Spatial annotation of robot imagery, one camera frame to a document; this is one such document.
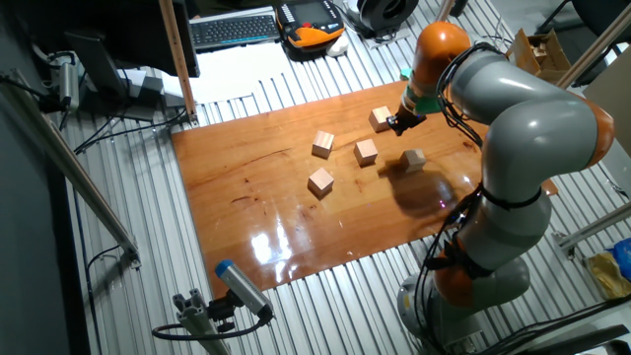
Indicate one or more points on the wood coloured upright post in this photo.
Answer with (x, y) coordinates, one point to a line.
(177, 59)

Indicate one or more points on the silver camera with blue cap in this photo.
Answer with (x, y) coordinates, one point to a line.
(241, 288)

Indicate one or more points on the aluminium profile camera stand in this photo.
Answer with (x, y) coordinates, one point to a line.
(197, 320)

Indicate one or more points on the orange and black teach pendant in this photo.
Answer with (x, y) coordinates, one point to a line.
(310, 34)

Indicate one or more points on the light wooden cube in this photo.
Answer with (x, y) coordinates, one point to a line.
(321, 181)
(378, 118)
(365, 152)
(323, 144)
(413, 160)

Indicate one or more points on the black computer monitor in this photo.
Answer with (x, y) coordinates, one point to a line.
(138, 34)

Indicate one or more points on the glossy brown wooden board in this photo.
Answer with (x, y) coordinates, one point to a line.
(276, 212)

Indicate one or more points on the open cardboard box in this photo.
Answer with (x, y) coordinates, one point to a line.
(525, 59)

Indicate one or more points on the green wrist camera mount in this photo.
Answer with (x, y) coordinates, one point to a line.
(426, 104)

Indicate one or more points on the black round spool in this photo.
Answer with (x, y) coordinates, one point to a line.
(379, 17)

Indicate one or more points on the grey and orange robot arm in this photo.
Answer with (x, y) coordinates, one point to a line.
(532, 128)

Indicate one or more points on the aluminium profile post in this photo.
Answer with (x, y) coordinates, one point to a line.
(445, 10)

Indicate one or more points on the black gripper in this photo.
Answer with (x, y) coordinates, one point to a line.
(409, 120)

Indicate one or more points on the aluminium profile bar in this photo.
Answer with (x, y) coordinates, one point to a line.
(596, 47)
(591, 229)

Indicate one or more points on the yellow plastic bag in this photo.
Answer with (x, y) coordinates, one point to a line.
(609, 276)

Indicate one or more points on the grey box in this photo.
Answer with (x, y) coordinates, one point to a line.
(148, 91)

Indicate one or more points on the grey board panel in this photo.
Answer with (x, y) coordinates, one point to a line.
(611, 93)

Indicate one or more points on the black computer keyboard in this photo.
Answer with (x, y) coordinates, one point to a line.
(231, 30)

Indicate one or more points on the white computer mouse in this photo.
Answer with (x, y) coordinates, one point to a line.
(339, 47)

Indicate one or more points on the blue plastic bag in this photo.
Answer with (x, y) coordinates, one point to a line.
(625, 256)

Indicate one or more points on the black office chair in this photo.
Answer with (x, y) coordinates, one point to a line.
(601, 12)

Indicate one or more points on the white paper sheets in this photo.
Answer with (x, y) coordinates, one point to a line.
(231, 74)

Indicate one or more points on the black camera clamp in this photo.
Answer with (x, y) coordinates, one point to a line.
(222, 310)

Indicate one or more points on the aluminium frame beam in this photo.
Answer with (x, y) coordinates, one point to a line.
(74, 172)

